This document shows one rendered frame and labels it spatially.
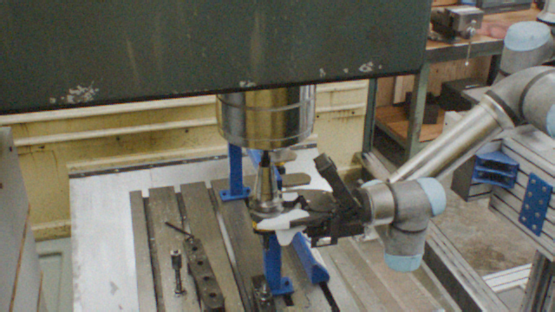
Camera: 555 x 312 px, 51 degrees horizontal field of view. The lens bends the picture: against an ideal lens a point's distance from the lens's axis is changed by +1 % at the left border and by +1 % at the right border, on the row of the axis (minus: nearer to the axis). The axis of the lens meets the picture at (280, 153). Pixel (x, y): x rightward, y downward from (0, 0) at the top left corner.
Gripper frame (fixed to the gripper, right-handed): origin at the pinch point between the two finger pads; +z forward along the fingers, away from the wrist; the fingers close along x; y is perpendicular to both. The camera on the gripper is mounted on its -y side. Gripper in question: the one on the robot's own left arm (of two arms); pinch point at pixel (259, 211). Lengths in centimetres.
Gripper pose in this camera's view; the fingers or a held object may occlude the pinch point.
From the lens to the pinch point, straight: 102.7
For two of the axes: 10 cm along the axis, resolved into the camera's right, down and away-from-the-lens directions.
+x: -2.7, -4.7, 8.4
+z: -9.6, 1.2, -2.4
